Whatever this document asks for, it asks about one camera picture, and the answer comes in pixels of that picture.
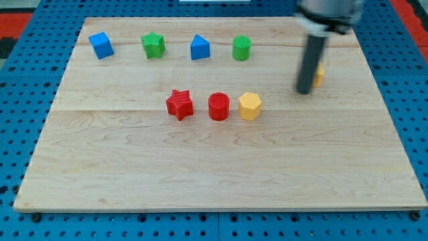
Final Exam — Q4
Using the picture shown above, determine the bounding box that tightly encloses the wooden board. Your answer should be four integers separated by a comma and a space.
14, 17, 427, 213

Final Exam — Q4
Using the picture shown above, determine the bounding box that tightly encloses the red star block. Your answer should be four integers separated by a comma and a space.
166, 90, 194, 121

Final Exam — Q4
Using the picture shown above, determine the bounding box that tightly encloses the blue cube block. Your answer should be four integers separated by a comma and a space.
88, 32, 114, 60

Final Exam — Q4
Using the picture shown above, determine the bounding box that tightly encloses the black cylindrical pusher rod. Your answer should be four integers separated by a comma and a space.
296, 35, 327, 94

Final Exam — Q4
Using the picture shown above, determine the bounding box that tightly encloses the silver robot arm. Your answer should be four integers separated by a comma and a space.
296, 0, 364, 94

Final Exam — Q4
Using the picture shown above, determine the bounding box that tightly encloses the red cylinder block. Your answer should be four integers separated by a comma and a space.
208, 92, 230, 121

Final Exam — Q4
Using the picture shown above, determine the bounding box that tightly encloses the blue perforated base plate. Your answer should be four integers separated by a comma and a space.
1, 0, 427, 240

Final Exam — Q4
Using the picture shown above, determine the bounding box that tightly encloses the blue triangle block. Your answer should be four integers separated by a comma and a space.
191, 34, 211, 60

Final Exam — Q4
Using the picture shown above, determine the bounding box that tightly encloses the green cylinder block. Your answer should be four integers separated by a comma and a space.
232, 35, 251, 61

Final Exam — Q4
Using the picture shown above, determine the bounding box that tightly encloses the yellow heart block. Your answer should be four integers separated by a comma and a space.
312, 61, 325, 88

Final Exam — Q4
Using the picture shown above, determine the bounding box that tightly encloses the green star block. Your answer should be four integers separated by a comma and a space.
140, 31, 166, 59

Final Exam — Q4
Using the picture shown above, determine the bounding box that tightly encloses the yellow hexagon block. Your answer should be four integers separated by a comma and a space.
238, 92, 262, 121

